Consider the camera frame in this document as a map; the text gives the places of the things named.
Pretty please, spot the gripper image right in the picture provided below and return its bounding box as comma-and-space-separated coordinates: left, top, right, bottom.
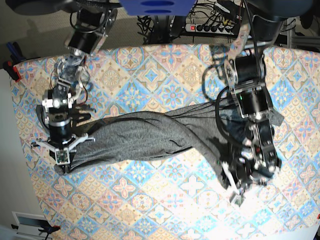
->
221, 159, 273, 207

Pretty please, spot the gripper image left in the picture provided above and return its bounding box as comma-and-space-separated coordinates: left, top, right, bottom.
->
31, 119, 95, 174

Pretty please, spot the grey t-shirt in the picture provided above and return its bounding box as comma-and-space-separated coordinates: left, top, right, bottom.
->
54, 99, 285, 191

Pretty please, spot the black clamp bottom left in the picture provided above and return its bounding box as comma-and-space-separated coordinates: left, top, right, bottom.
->
11, 224, 61, 238

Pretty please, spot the patterned tile tablecloth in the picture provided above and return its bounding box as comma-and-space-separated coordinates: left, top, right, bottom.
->
10, 44, 320, 240

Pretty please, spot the red black clamp left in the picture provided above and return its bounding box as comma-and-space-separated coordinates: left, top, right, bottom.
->
2, 61, 21, 82

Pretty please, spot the white power strip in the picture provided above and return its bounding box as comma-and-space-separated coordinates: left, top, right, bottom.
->
184, 23, 233, 35

